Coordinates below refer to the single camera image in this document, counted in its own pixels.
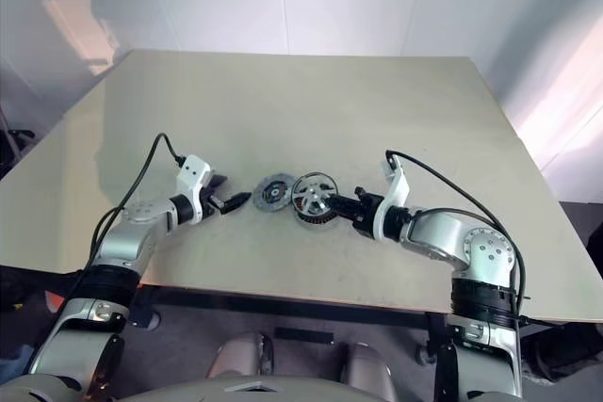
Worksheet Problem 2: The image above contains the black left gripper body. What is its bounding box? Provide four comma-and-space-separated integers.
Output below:
203, 174, 231, 221

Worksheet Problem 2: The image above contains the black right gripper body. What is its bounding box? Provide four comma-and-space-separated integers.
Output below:
351, 186, 383, 238

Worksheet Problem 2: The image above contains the black spoked wheel rotor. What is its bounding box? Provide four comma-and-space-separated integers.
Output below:
290, 169, 341, 224

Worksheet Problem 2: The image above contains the grey round motor cover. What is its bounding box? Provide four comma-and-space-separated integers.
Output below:
253, 174, 298, 213

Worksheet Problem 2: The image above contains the black flat bar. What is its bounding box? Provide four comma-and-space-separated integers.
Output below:
273, 328, 334, 346

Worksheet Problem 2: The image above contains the grey rounded shape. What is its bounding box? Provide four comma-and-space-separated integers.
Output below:
206, 330, 275, 379
345, 341, 397, 401

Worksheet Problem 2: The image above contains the silver robot torso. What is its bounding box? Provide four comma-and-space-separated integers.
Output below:
0, 371, 524, 402

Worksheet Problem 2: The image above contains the black bulky object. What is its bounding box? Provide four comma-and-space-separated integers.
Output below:
0, 128, 37, 172

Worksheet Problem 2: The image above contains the blue jeans leg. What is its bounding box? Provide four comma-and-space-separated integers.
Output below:
0, 345, 37, 375

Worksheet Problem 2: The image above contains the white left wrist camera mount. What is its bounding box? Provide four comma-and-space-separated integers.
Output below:
176, 154, 213, 224

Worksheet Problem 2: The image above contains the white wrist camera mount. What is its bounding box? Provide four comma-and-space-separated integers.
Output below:
370, 153, 410, 241
176, 154, 213, 224

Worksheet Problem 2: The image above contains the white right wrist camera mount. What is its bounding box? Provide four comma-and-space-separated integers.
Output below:
370, 153, 410, 241

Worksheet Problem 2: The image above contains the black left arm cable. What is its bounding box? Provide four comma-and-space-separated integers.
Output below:
65, 133, 187, 302

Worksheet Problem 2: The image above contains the black table frame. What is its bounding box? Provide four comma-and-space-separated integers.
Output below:
126, 281, 453, 368

